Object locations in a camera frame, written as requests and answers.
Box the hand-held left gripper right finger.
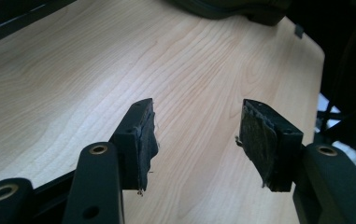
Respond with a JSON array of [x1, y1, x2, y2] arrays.
[[235, 98, 305, 193]]

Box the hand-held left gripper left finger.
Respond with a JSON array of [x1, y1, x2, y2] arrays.
[[108, 97, 161, 198]]

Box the black leather shoe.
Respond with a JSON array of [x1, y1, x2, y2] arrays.
[[165, 0, 293, 27]]

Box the grey table edge tab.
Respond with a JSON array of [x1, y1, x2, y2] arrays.
[[294, 23, 305, 39]]

